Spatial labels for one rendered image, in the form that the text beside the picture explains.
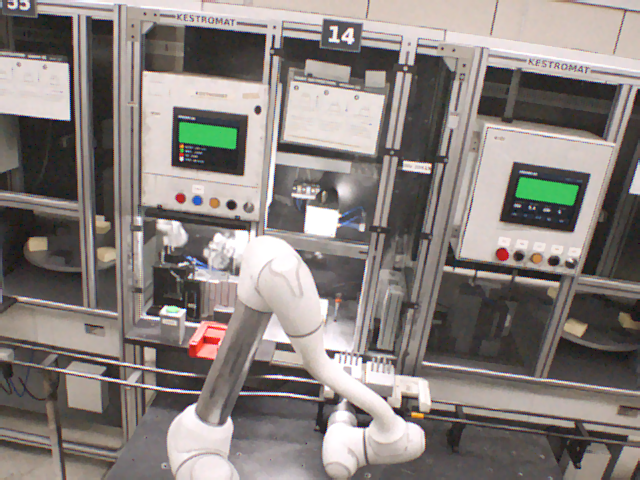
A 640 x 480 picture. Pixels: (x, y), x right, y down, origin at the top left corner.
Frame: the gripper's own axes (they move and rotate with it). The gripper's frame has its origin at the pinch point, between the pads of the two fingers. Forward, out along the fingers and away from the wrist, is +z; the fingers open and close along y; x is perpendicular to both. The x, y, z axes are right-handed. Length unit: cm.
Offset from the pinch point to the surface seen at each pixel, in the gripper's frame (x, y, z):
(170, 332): 64, 3, 6
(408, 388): -22.7, -4.5, 5.5
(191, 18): 64, 107, 26
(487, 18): -96, 119, 383
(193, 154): 61, 65, 20
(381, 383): -12.0, 1.0, -0.9
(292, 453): 14.4, -23.2, -14.9
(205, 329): 52, 4, 11
